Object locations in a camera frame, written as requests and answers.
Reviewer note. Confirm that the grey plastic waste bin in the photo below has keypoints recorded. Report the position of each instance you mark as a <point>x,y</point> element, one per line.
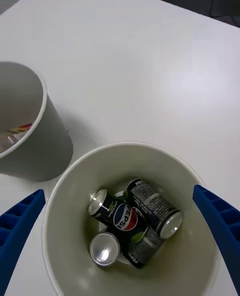
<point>50,136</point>

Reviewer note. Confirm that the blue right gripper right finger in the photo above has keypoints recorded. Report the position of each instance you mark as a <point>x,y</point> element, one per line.
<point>222,221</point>

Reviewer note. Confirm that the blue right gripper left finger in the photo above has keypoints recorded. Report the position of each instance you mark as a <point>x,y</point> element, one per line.
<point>17,226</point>

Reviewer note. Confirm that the black drink can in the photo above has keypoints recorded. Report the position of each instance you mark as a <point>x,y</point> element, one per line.
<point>104,249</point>
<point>117,213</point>
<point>155,208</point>

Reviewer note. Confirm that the clear plastic bottle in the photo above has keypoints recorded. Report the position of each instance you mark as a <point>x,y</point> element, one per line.
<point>17,132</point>

